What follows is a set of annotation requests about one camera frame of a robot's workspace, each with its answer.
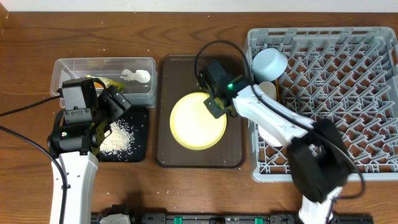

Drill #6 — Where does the green orange snack wrapper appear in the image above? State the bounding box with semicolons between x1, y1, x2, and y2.
95;77;124;91

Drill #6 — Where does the pile of white rice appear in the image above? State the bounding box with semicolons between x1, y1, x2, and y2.
99;119;146;158

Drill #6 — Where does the white tissue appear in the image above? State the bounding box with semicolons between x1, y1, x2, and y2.
120;69;150;83

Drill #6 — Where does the yellow plastic plate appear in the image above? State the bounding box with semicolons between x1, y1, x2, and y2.
169;92;227;151

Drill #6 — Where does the white paper cup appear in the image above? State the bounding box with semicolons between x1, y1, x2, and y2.
259;82;277;100

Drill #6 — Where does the pink small plate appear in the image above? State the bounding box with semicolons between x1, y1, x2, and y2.
257;124;283;147

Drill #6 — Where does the light blue bowl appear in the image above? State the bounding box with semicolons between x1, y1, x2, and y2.
252;48;288;82

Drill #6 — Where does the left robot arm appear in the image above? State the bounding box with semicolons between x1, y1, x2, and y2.
47;77;131;223

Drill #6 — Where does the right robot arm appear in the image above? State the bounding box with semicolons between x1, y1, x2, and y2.
200;80;355;223

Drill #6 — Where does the black plastic waste bin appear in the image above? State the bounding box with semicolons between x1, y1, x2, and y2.
99;106;149;162

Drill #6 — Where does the clear plastic waste bin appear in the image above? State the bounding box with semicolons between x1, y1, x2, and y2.
50;57;157;108

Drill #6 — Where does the grey plastic dishwasher rack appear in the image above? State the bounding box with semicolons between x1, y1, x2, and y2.
244;27;397;181

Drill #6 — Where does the dark brown serving tray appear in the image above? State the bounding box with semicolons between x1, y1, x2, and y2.
154;55;246;169

